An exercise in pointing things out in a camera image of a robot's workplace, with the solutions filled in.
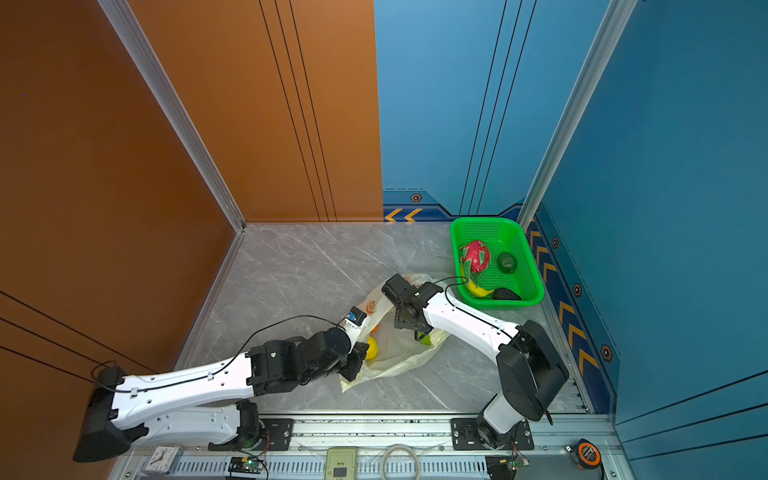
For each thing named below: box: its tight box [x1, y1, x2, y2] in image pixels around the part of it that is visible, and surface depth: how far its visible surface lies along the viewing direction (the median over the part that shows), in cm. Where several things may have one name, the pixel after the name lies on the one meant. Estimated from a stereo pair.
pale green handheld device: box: [324, 447, 358, 480], surface depth 70 cm
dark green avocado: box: [497, 251, 517, 274], surface depth 104 cm
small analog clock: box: [141, 445, 183, 475], surface depth 70 cm
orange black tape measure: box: [565, 438, 602, 470], surface depth 70 cm
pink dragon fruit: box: [459, 240, 490, 286], surface depth 101 cm
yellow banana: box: [468, 279, 495, 297], surface depth 98 cm
